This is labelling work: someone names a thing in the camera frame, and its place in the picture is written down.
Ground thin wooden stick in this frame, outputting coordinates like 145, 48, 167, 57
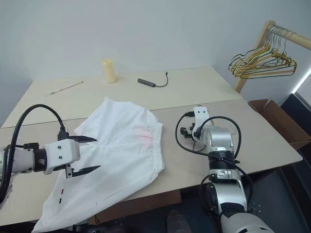
49, 81, 84, 96

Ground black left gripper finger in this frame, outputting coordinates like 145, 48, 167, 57
72, 165, 102, 178
69, 135, 98, 144

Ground yellow wire hanger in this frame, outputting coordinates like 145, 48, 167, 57
230, 26, 292, 78
239, 31, 298, 80

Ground bunch of wire hangers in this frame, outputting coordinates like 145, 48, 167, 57
228, 27, 294, 78

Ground white shorts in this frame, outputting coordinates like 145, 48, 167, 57
32, 96, 166, 233

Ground cream cylindrical container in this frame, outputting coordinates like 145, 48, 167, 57
101, 59, 118, 84

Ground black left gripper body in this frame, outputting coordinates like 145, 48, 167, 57
54, 164, 74, 181

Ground brown cardboard box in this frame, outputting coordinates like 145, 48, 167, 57
247, 99, 311, 150

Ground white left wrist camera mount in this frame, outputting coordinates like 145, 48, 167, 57
43, 139, 81, 176

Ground green wire hanger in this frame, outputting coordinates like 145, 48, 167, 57
228, 28, 290, 75

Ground grey wire hanger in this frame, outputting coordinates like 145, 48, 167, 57
233, 25, 294, 73

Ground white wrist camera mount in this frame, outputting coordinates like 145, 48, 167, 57
43, 139, 81, 176
191, 105, 210, 142

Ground wooden clothes rack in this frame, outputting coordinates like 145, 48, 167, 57
234, 20, 311, 93

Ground grey usb hub with cable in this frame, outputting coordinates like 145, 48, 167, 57
137, 71, 170, 88

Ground brown cardboard sheet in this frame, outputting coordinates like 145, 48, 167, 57
88, 188, 182, 226

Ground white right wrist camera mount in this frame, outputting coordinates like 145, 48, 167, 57
191, 105, 210, 142

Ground black cabinet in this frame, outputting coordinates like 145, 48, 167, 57
280, 93, 311, 129

